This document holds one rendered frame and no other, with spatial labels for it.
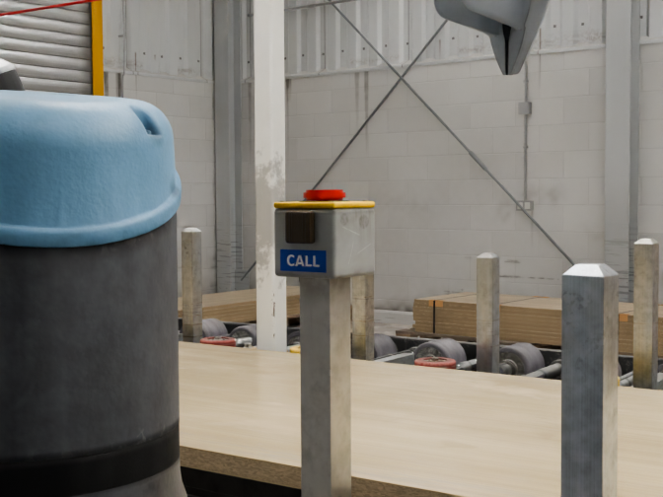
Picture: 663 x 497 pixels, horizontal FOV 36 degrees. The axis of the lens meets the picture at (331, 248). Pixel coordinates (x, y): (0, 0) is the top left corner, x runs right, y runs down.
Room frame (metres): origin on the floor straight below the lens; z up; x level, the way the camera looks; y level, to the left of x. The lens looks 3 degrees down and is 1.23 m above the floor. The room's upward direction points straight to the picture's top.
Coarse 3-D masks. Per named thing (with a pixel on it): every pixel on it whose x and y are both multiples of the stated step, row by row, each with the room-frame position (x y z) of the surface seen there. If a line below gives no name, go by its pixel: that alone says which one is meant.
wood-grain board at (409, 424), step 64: (192, 384) 1.77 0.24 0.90; (256, 384) 1.77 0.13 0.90; (384, 384) 1.76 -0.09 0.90; (448, 384) 1.76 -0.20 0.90; (512, 384) 1.76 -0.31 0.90; (192, 448) 1.32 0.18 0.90; (256, 448) 1.32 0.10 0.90; (384, 448) 1.31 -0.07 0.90; (448, 448) 1.31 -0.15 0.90; (512, 448) 1.31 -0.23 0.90; (640, 448) 1.31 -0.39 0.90
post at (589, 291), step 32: (576, 288) 0.82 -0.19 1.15; (608, 288) 0.81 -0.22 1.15; (576, 320) 0.82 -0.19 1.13; (608, 320) 0.81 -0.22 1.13; (576, 352) 0.82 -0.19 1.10; (608, 352) 0.81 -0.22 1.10; (576, 384) 0.82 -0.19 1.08; (608, 384) 0.81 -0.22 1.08; (576, 416) 0.82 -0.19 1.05; (608, 416) 0.81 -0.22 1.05; (576, 448) 0.82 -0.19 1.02; (608, 448) 0.81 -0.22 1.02; (576, 480) 0.82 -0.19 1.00; (608, 480) 0.81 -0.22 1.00
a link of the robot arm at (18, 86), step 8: (0, 64) 0.50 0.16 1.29; (8, 64) 0.51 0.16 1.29; (0, 72) 0.49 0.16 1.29; (8, 72) 0.50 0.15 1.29; (16, 72) 0.51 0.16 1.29; (0, 80) 0.49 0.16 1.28; (8, 80) 0.50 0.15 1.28; (16, 80) 0.51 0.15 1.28; (0, 88) 0.49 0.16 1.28; (8, 88) 0.50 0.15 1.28; (16, 88) 0.50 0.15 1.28; (24, 88) 0.52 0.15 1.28
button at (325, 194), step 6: (306, 192) 0.96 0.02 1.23; (312, 192) 0.96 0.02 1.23; (318, 192) 0.96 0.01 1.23; (324, 192) 0.95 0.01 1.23; (330, 192) 0.96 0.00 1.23; (336, 192) 0.96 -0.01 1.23; (342, 192) 0.96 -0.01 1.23; (306, 198) 0.97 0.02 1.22; (312, 198) 0.96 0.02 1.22; (318, 198) 0.96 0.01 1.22; (324, 198) 0.96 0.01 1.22; (330, 198) 0.96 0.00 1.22; (336, 198) 0.96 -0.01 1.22; (342, 198) 0.97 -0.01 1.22
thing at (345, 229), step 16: (288, 208) 0.96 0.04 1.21; (304, 208) 0.95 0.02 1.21; (320, 208) 0.94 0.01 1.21; (336, 208) 0.94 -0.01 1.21; (352, 208) 0.95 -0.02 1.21; (368, 208) 0.98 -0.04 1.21; (320, 224) 0.94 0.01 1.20; (336, 224) 0.93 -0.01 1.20; (352, 224) 0.95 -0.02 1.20; (368, 224) 0.97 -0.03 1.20; (320, 240) 0.94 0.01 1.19; (336, 240) 0.93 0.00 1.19; (352, 240) 0.95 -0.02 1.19; (368, 240) 0.97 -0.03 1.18; (336, 256) 0.93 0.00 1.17; (352, 256) 0.95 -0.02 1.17; (368, 256) 0.97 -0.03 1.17; (288, 272) 0.96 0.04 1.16; (304, 272) 0.95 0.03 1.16; (320, 272) 0.94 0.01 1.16; (336, 272) 0.93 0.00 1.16; (352, 272) 0.95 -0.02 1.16; (368, 272) 0.97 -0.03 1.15
